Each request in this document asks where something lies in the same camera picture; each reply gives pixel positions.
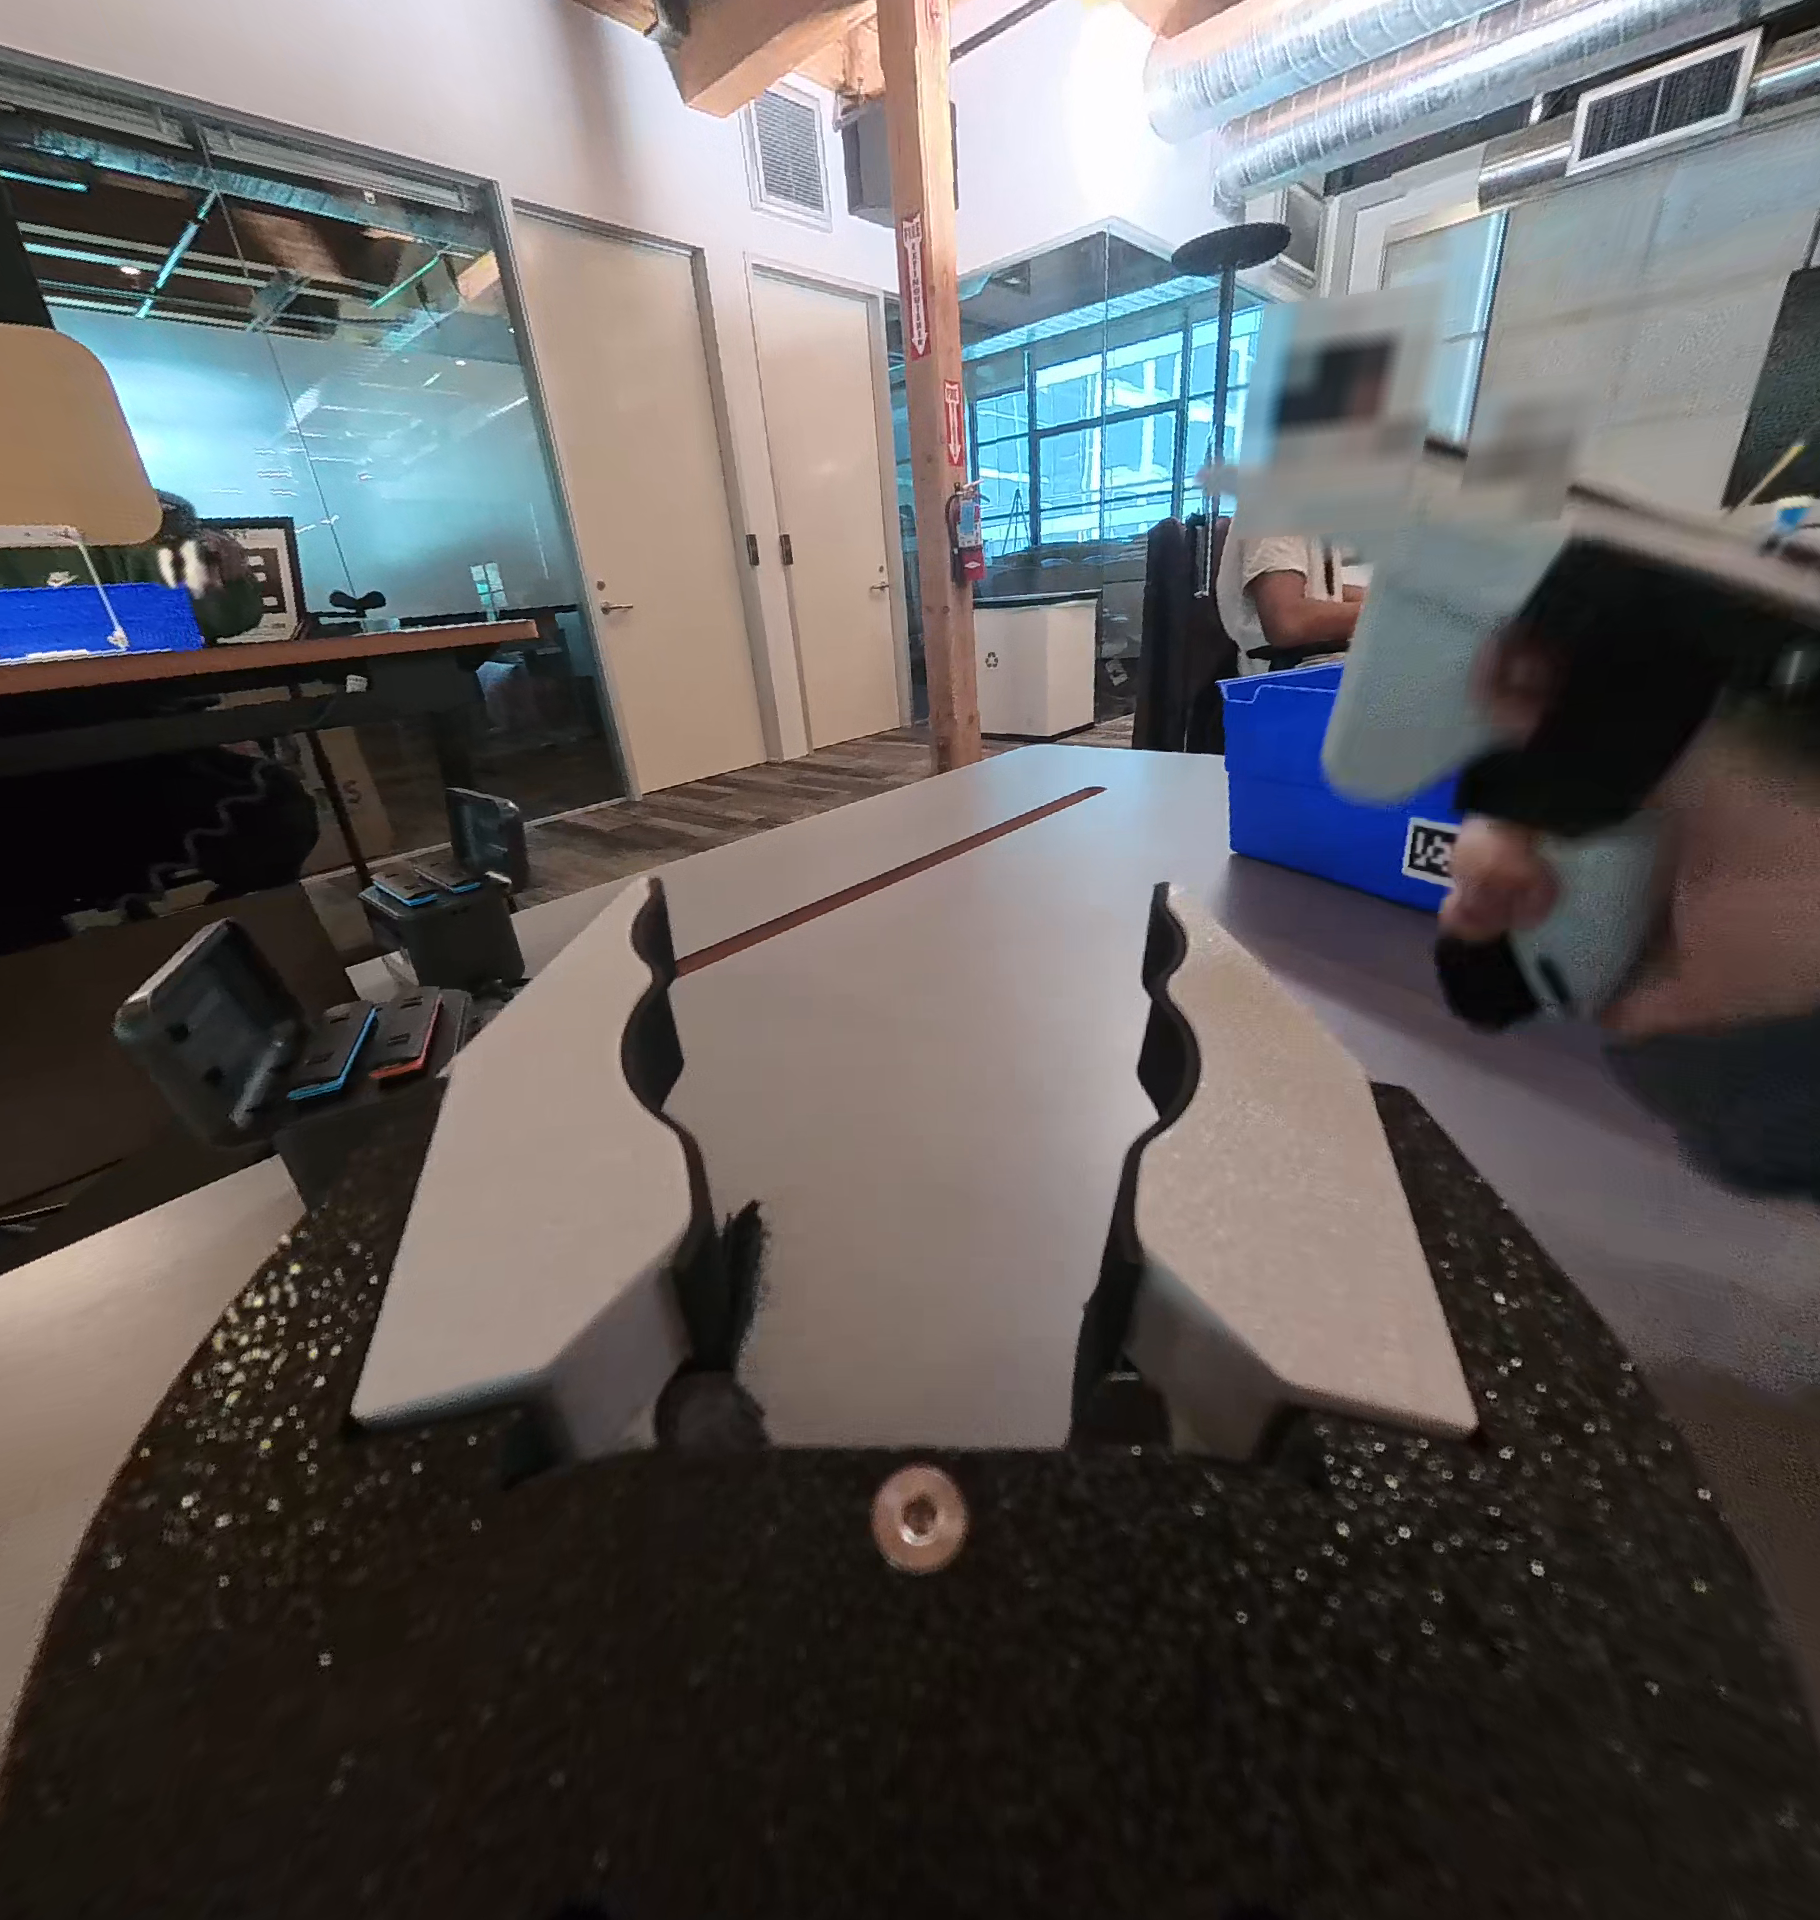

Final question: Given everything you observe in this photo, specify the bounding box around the blue plastic bin with tag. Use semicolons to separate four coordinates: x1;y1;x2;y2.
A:
1216;663;1470;913

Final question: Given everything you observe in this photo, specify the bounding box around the black floor lamp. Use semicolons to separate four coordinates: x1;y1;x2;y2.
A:
1167;221;1294;520

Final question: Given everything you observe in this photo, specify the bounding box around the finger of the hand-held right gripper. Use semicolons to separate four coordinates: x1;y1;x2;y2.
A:
1318;509;1576;807

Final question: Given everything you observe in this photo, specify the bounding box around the cardboard box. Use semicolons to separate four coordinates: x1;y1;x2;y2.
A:
267;725;405;875

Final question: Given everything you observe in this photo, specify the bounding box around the person's right hand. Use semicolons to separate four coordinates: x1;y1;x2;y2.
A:
1437;621;1820;1040

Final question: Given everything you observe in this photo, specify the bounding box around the white door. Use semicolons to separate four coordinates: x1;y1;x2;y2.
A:
511;201;772;800
743;257;916;755

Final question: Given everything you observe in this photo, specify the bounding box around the black office chair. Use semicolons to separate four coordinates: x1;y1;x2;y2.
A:
1132;509;1246;755

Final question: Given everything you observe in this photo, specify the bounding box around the black wall screen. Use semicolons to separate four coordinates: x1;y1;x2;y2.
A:
1720;253;1820;512

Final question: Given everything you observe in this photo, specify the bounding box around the long silver ceiling duct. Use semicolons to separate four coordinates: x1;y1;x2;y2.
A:
1213;60;1820;211

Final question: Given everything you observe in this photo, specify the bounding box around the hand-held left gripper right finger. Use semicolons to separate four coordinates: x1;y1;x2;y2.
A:
1074;881;1482;1467

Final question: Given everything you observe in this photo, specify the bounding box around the wooden post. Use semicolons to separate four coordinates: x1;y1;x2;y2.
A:
875;0;988;773

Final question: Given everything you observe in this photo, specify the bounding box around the wall vent grille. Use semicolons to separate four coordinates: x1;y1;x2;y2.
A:
740;81;837;232

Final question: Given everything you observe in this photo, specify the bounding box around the black wall speaker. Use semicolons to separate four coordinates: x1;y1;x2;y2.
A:
841;96;960;229

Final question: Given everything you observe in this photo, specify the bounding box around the person's right forearm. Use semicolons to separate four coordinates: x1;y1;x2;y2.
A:
1606;974;1820;1239

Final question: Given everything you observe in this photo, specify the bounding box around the long wooden-edged desk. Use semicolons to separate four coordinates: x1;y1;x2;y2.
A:
0;618;539;961

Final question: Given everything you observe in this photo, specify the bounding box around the dark blue storage bin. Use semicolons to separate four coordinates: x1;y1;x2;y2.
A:
0;582;204;660

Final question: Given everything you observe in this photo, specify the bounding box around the small framed marker sign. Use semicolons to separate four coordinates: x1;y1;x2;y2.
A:
194;515;311;641

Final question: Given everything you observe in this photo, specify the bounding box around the black wavy-back chair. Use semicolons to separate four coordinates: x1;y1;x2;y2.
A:
0;741;322;969

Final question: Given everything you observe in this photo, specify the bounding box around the black battery charger case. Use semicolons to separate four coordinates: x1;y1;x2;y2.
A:
358;785;529;996
111;918;450;1159

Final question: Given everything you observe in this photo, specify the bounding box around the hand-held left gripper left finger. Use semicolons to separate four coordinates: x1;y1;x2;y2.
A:
352;875;772;1453

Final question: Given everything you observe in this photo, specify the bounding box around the duct vent grille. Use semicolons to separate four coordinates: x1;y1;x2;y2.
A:
1566;30;1763;175

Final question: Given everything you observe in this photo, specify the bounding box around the white recycling cabinet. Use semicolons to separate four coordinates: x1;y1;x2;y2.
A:
974;594;1101;741

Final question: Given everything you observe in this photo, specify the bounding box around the beige board on clear stand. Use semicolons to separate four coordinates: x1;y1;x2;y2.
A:
0;317;166;658

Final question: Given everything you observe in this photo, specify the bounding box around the wide silver ceiling duct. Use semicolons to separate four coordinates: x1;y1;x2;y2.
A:
1142;0;1811;144

